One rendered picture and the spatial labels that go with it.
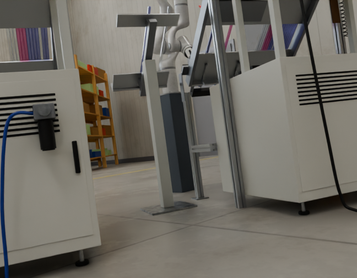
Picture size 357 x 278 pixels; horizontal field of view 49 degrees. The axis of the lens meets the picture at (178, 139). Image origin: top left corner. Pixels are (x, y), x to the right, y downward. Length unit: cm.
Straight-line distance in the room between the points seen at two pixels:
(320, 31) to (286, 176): 520
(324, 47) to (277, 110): 505
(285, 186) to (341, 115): 37
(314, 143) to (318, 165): 9
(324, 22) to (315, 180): 519
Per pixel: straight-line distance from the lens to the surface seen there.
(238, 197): 189
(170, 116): 274
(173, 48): 260
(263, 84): 166
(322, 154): 162
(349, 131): 172
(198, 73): 239
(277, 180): 165
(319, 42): 665
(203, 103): 816
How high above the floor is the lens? 35
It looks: 1 degrees up
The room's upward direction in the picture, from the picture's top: 8 degrees counter-clockwise
